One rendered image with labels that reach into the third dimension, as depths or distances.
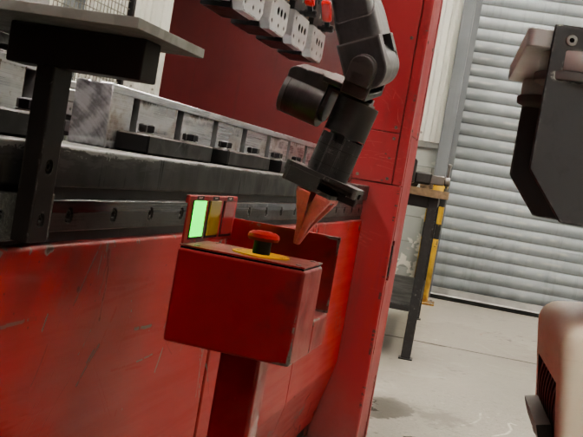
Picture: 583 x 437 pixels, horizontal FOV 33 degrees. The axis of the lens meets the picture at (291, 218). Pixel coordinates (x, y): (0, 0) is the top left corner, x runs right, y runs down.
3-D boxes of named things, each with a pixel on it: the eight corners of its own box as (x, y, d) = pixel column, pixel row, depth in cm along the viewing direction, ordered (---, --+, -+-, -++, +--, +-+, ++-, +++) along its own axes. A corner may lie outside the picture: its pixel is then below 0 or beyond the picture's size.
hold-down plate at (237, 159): (227, 166, 182) (230, 150, 182) (200, 160, 183) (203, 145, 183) (268, 171, 211) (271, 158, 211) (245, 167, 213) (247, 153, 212)
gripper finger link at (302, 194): (286, 235, 133) (314, 172, 132) (333, 257, 132) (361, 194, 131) (274, 237, 126) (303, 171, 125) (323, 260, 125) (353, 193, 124)
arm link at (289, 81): (378, 61, 120) (396, 56, 128) (297, 26, 122) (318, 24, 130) (345, 148, 124) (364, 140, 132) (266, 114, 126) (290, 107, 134)
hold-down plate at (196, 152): (147, 154, 143) (149, 134, 143) (113, 148, 145) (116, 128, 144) (210, 163, 173) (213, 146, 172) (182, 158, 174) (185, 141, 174)
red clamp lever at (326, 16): (332, -1, 241) (334, 29, 249) (317, -4, 242) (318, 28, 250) (330, 3, 240) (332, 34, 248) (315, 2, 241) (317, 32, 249)
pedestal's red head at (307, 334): (288, 368, 114) (314, 218, 113) (161, 340, 118) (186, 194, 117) (323, 344, 133) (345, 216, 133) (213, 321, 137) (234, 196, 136)
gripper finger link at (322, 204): (271, 228, 134) (298, 166, 133) (317, 250, 132) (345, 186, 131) (258, 229, 127) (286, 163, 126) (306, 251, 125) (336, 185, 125)
